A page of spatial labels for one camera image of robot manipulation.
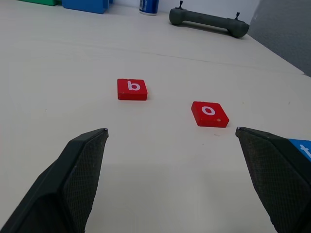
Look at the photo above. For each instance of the dark grey remote controller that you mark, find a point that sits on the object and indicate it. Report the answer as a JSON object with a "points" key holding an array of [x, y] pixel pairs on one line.
{"points": [[206, 20]]}

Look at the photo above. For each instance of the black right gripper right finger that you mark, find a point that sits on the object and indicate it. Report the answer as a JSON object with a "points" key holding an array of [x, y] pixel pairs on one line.
{"points": [[274, 174]]}

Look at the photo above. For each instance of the red tile letter b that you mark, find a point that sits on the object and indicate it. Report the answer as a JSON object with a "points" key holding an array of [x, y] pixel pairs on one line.
{"points": [[131, 87]]}

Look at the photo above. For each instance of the red tile letter o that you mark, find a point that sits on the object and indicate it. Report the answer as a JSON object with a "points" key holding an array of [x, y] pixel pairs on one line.
{"points": [[209, 114]]}

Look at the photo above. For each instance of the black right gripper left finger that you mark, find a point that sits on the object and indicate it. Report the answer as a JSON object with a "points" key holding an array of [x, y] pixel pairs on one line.
{"points": [[60, 184]]}

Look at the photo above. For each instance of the green plastic box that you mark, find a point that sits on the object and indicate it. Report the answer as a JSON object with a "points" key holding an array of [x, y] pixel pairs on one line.
{"points": [[41, 2]]}

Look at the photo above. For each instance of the blue plastic box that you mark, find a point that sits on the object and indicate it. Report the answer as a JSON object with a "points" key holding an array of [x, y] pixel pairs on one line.
{"points": [[85, 5]]}

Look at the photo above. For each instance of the blue drink can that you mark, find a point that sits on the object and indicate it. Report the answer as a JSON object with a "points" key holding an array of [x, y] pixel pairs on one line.
{"points": [[148, 6]]}

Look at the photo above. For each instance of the blue tile letter t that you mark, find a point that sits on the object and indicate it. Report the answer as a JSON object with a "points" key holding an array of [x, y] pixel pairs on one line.
{"points": [[302, 145]]}

